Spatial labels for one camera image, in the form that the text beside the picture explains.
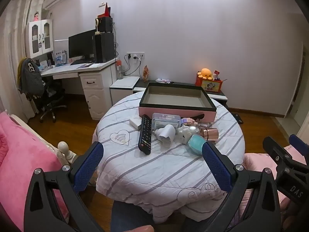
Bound person's left hand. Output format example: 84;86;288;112
130;225;155;232

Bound white low side cabinet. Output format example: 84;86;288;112
110;76;140;107

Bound white elephant figure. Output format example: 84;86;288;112
176;126;192;144

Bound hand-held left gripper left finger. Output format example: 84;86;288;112
24;141;105;232

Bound small items in storage box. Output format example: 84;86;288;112
212;71;227;82

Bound pink building block toy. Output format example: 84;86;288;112
181;118;199;127

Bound red printed storage box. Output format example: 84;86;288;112
195;76;224;94

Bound black office chair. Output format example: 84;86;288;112
31;80;67;123

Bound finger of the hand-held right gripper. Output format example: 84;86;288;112
263;136;302;170
289;134;309;166

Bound person's right forearm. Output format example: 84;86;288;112
282;208;309;232

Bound black speaker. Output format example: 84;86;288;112
98;17;113;33

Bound pink printed quilt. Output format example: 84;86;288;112
243;147;309;223

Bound white desk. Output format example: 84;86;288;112
40;58;119;120

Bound black computer monitor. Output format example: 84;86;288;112
68;30;97;64

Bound black remote control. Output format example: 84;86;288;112
138;114;153;156

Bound black and white TV stand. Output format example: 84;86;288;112
133;80;229;107

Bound black computer tower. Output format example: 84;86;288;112
95;32;115;63

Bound round table, striped quilt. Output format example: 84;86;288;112
93;93;246;224

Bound orange octopus plush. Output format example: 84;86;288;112
197;68;213;80

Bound pink and black tray box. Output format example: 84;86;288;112
139;82;217;124

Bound white hutch cabinet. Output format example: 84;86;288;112
25;19;54;59

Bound grey jacket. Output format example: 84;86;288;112
18;57;45;96

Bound teal case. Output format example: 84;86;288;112
188;135;208;156

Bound person's leg in jeans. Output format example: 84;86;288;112
112;199;157;232

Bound pale curtain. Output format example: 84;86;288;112
0;0;33;116

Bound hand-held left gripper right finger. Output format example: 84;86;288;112
200;141;282;232

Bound clear plastic box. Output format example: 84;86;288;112
152;113;181;132

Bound white wall socket strip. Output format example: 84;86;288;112
127;52;145;60

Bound clear bottle with red cap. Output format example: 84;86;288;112
116;58;124;80

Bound white door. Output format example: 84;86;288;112
285;43;309;136

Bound white bed frame post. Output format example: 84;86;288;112
10;115;76;166

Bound rose gold bottle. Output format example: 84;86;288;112
199;128;219;142

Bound black power cables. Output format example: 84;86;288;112
123;54;143;77

